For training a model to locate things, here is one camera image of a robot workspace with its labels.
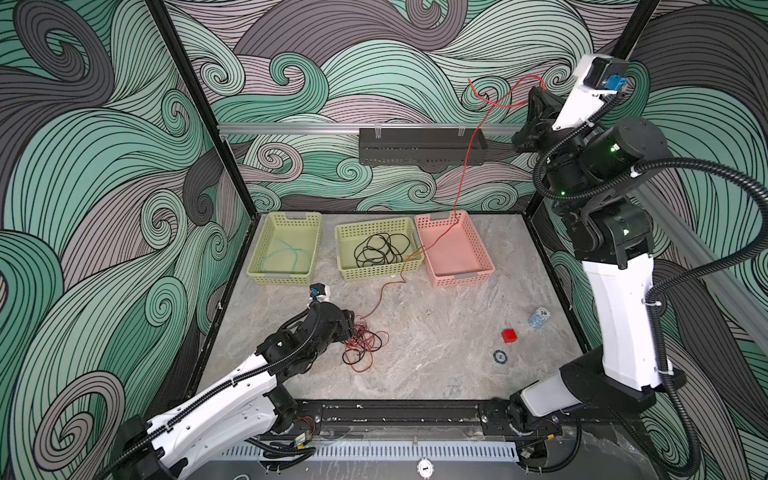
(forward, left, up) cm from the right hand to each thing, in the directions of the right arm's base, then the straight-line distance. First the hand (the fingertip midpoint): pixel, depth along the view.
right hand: (533, 88), depth 45 cm
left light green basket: (+29, +56, -64) cm, 89 cm away
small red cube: (-14, -13, -65) cm, 68 cm away
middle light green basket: (+25, +36, -63) cm, 77 cm away
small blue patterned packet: (-10, -22, -62) cm, 66 cm away
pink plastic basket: (+18, -2, -66) cm, 68 cm away
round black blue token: (-19, -10, -66) cm, 70 cm away
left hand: (-12, +34, -52) cm, 63 cm away
